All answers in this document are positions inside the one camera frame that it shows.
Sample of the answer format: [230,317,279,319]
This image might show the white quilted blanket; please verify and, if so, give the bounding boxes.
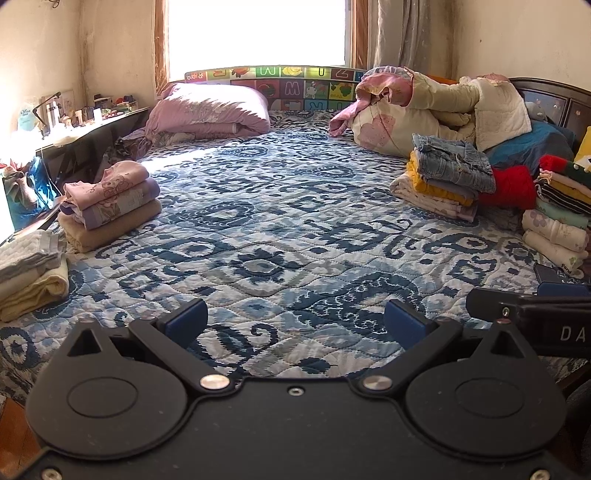
[459,76,533,153]

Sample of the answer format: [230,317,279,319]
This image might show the yellow folded garment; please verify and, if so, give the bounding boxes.
[406,154,481,207]

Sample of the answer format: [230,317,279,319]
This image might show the crumpled patterned cloth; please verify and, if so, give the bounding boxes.
[111,134,153,161]

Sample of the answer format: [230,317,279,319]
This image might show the brown curtain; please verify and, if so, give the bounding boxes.
[154,0,171,95]
[351,0,371,70]

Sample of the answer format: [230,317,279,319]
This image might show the cream folded towel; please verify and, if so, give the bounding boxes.
[0,256,70,322]

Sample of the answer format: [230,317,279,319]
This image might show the grey white folded towel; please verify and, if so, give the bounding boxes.
[0,230,66,283]

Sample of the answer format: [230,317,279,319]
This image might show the mint green folded garment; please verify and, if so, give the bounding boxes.
[536,198,591,230]

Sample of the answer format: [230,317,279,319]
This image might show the blue pillow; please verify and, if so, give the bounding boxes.
[487,121,578,171]

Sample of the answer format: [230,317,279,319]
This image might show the blue denim jacket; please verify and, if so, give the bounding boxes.
[412,134,497,193]

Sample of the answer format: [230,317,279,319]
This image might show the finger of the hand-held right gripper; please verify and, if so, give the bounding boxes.
[465,287,525,320]
[537,281,591,297]

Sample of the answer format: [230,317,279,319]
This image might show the cream floral comforter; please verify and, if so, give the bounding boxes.
[329,66,481,158]

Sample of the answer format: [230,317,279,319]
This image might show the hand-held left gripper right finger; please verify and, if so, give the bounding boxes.
[356,299,528,395]

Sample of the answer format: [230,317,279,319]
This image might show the mustard folded garment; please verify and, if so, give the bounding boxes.
[549,178,591,200]

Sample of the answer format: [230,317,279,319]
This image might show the pink folded quilt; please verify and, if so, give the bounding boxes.
[145,82,272,147]

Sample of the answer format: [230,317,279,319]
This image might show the yellow printed cushion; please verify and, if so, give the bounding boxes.
[574,136,591,172]

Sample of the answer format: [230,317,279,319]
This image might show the red green folded garment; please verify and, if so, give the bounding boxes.
[539,154,591,186]

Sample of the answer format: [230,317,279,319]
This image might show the black white striped garment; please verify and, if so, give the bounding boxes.
[536,180,591,216]

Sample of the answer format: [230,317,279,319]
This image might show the colourful alphabet play mat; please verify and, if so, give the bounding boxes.
[185,66,370,112]

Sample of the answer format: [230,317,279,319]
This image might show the small lavender folded garment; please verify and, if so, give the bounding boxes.
[434,178,480,200]

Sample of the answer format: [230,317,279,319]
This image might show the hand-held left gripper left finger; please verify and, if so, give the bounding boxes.
[65,298,236,395]

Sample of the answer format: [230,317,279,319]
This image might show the pink floral folded garment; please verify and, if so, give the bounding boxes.
[62,161,151,209]

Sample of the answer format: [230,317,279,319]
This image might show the pile of small desk items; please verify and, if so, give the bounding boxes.
[65,92,139,126]

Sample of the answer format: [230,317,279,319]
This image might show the grey sheer curtain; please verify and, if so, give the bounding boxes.
[369,0,458,83]

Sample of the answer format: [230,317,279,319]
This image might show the beige folded garment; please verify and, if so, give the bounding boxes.
[58,198,163,254]

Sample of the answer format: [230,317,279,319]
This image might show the black desk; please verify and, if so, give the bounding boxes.
[34,107,151,197]

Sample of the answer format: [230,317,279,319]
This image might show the bright window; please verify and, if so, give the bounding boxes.
[166,0,352,81]

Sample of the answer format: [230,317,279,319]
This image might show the dark wooden headboard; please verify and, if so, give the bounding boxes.
[508,78,591,149]

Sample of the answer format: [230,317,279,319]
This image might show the large lavender folded garment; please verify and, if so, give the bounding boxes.
[59,178,161,230]

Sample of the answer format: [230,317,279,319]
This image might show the white floral folded garment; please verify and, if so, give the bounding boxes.
[522,210,590,253]

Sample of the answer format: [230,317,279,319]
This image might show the white pink folded blanket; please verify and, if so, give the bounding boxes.
[389,173,480,222]

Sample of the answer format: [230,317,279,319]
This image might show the blue patterned bed quilt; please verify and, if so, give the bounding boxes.
[0,108,591,407]

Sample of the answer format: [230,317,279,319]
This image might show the red fuzzy sweater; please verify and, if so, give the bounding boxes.
[478,165,537,210]

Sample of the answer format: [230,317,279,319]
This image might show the desk lamp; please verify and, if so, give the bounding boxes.
[32,91,63,136]

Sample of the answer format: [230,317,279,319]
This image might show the white printed folded garment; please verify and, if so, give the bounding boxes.
[523,230,587,278]

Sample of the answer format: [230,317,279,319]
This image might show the dark navy cloth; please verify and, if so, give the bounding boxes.
[533,262,574,284]

